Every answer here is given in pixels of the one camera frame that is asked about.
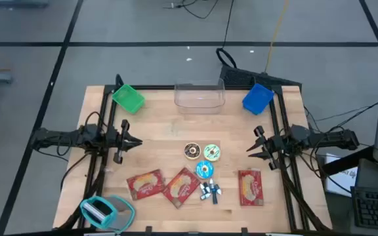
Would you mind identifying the black desk cables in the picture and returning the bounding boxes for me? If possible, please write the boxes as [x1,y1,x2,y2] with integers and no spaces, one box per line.
[303,100,378,132]

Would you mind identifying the black aluminium table frame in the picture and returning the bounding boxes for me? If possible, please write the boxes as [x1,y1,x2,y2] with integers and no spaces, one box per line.
[77,83,333,232]

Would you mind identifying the blue plastic basket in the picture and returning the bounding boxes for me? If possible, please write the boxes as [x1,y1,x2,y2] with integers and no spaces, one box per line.
[241,83,275,116]

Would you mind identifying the clear plastic bin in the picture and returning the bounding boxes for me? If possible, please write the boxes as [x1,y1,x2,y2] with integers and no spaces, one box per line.
[174,78,226,115]

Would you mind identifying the mint frosted toy donut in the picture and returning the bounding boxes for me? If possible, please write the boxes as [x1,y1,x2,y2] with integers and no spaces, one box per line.
[203,144,222,163]

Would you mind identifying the yellow floor cable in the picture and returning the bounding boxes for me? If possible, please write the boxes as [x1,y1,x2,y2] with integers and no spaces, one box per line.
[263,0,290,73]

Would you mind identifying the black looped floor cable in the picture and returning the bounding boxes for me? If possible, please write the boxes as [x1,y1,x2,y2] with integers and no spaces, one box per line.
[215,0,238,69]

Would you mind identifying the black perforated metal panel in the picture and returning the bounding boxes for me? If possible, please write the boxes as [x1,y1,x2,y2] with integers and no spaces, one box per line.
[219,64,303,89]

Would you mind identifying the red popcorn packet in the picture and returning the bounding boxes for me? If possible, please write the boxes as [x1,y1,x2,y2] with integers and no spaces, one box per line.
[238,168,264,207]
[126,168,167,201]
[161,167,201,210]

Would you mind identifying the black left base cable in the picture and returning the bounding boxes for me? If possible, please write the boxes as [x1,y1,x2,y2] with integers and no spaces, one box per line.
[60,152,91,193]

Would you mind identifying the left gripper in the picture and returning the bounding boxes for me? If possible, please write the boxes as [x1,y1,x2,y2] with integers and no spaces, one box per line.
[105,119,143,165]

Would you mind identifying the white paper sheet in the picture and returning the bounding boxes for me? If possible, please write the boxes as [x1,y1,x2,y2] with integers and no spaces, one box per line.
[325,153,359,197]

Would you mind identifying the green plastic basket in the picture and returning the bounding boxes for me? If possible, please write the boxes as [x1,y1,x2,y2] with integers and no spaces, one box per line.
[112,83,146,115]

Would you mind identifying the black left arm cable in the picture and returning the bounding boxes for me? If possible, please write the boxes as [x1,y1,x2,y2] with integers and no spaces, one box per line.
[83,111,111,130]

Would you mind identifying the black computer keyboard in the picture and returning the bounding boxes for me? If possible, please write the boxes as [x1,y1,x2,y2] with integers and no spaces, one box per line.
[350,186,378,230]

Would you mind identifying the thin black floor cable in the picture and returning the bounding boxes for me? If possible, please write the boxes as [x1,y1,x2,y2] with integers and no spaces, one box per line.
[161,0,220,20]

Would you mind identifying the black desk beam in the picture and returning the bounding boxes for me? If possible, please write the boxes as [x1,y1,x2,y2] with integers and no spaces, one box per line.
[322,146,375,176]

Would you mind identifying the blue frosted toy donut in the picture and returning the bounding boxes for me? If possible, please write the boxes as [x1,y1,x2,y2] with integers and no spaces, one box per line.
[194,160,215,180]

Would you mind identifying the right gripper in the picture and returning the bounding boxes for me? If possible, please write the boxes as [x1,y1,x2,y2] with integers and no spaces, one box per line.
[245,125,291,170]

